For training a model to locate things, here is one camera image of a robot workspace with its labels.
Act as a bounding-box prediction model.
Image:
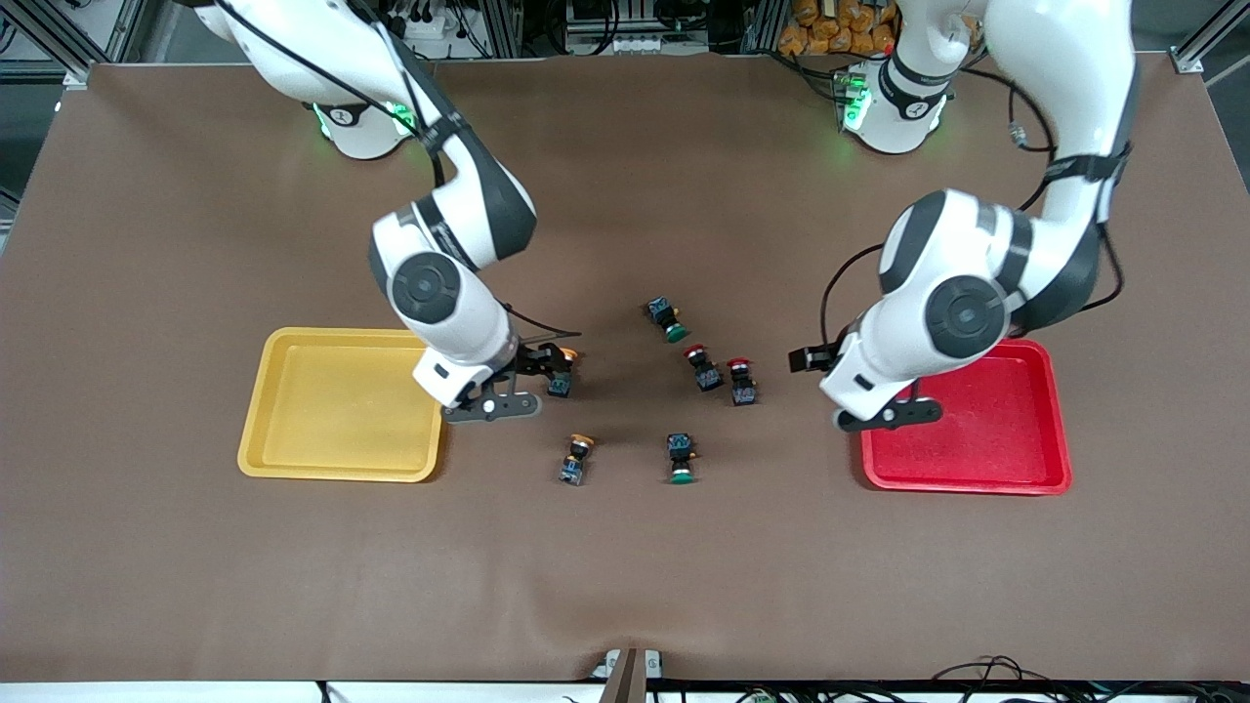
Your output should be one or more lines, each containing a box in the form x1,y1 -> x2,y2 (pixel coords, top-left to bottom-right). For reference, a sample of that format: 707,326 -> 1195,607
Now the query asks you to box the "yellow cap push button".
557,433 -> 599,487
545,348 -> 580,399

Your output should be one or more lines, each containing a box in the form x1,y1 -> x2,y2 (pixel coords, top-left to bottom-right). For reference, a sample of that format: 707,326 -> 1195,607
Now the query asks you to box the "green cap push button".
665,433 -> 700,486
646,296 -> 690,344

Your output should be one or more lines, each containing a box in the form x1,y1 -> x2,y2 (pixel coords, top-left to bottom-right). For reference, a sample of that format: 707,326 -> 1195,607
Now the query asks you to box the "red plastic tray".
854,337 -> 1073,496

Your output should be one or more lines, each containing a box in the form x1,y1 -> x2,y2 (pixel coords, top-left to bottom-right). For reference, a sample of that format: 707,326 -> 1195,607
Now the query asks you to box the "yellow plastic tray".
237,327 -> 453,483

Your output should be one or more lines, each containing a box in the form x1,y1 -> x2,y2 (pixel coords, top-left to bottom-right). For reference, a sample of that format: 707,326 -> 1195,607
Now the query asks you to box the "brown table mat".
0,54 -> 1250,684

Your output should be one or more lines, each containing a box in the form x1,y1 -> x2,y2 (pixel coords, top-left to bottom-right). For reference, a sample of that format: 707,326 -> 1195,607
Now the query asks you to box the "long white power strip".
569,34 -> 706,57

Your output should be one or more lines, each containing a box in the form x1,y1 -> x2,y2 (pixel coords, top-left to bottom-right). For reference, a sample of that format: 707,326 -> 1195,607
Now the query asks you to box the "pile of orange objects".
778,0 -> 896,57

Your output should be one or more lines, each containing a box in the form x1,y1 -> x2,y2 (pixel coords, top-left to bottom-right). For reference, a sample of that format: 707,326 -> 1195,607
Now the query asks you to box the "white power strip with plugs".
386,0 -> 460,42

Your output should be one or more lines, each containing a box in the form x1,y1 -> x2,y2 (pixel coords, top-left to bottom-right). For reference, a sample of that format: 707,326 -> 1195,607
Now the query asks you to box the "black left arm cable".
820,59 -> 1126,351

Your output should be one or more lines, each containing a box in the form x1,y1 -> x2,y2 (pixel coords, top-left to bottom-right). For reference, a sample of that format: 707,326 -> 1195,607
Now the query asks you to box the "grey metal edge bracket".
594,647 -> 665,703

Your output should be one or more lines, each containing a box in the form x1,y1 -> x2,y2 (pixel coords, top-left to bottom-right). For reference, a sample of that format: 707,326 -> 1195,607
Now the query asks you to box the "loose black cable bundle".
928,656 -> 1051,684

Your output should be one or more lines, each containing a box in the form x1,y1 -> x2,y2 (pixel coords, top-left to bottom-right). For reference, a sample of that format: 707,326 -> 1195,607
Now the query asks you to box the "aluminium frame profile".
0,0 -> 99,91
1167,0 -> 1250,75

